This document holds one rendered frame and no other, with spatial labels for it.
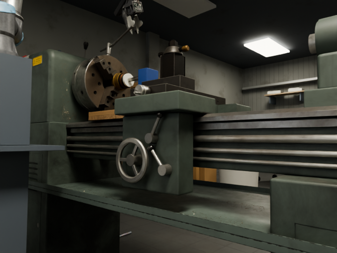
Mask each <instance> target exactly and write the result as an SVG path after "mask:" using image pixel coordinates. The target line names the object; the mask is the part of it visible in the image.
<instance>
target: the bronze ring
mask: <svg viewBox="0 0 337 253"><path fill-rule="evenodd" d="M125 74H126V73H116V74H115V75H114V76H113V79H112V85H113V86H114V87H115V88H116V89H117V90H119V91H122V90H124V89H127V88H129V87H127V86H125V85H124V83H123V76H124V75H125Z"/></svg>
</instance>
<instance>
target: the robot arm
mask: <svg viewBox="0 0 337 253"><path fill-rule="evenodd" d="M22 3H23V0H1V1H0V53H5V54H10V55H15V56H19V55H18V52H17V49H16V46H18V45H19V44H20V43H21V42H22V41H23V38H24V34H23V32H22V29H23V22H24V19H23V17H22V16H21V9H22ZM141 13H143V8H142V3H141V2H139V1H138V0H121V2H120V3H119V5H118V7H117V8H116V10H115V12H114V14H115V16H116V17H118V16H122V17H123V20H124V23H125V25H126V26H127V28H129V27H130V26H131V25H133V27H134V31H135V32H136V33H137V34H138V28H139V27H140V26H142V24H143V23H142V21H140V20H139V19H138V17H137V15H139V14H141ZM131 17H132V19H131Z"/></svg>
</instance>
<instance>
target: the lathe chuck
mask: <svg viewBox="0 0 337 253"><path fill-rule="evenodd" d="M95 58H99V60H100V59H105V61H106V62H107V64H108V66H111V67H112V68H113V70H116V71H117V73H128V72H127V70H126V69H125V67H124V66H123V64H122V63H121V62H120V61H119V60H118V59H116V58H114V57H112V56H110V55H99V56H96V57H93V58H90V59H87V60H85V61H84V62H83V63H82V64H81V65H80V66H79V68H78V70H77V73H76V77H75V87H76V91H77V94H78V97H79V99H80V100H81V102H82V103H83V104H84V105H85V106H86V107H87V108H88V109H89V110H91V111H92V112H94V111H104V110H114V103H115V99H117V98H124V97H130V90H131V87H129V88H127V89H124V90H122V91H119V94H116V96H115V99H112V101H111V104H110V107H105V108H104V110H99V109H97V108H98V107H99V104H100V101H101V98H102V95H103V92H104V87H103V79H104V78H103V77H102V75H101V73H100V71H99V70H98V68H97V66H96V64H95V63H94V61H93V59H95ZM104 81H105V83H106V87H108V86H111V81H112V79H109V80H104ZM81 89H82V90H83V92H84V95H83V96H82V95H81V93H80V90H81Z"/></svg>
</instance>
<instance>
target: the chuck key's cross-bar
mask: <svg viewBox="0 0 337 253"><path fill-rule="evenodd" d="M132 28H133V25H131V26H130V27H129V28H128V29H127V30H126V31H125V32H124V33H123V34H122V35H121V36H120V37H119V38H118V39H117V40H116V41H115V42H114V43H113V44H111V45H110V46H109V48H111V47H113V46H114V45H115V44H116V43H117V42H118V41H119V40H120V39H121V38H122V37H123V36H125V35H126V34H127V33H128V32H129V31H130V30H131V29H132ZM105 50H107V47H106V48H104V49H102V50H100V52H103V51H105Z"/></svg>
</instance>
